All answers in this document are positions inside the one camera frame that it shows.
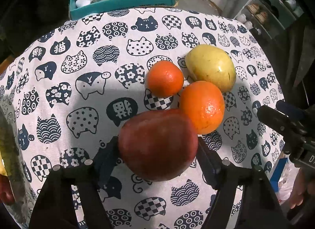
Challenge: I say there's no yellow-green pear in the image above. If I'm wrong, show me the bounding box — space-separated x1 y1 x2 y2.
185 45 236 93

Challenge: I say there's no green-yellow pear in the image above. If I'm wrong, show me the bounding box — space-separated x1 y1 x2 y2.
0 153 7 176

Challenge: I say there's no dark green patterned plate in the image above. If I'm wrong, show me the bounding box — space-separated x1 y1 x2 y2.
1 114 30 228

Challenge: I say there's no teal cardboard tray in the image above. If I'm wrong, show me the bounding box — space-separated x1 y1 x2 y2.
69 0 178 20

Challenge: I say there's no shoe rack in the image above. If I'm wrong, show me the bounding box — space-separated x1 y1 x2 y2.
234 0 304 40

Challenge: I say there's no dark red apple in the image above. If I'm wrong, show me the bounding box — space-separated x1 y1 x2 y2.
0 175 15 206

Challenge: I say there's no person's right hand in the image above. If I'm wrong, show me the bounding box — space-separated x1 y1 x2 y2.
288 168 315 209

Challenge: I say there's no small orange tangerine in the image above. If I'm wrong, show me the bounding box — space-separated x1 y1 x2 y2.
146 60 184 98

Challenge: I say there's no cat pattern tablecloth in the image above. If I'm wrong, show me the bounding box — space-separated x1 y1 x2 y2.
0 7 286 229

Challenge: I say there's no bright red apple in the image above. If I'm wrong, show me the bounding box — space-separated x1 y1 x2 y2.
118 109 198 182

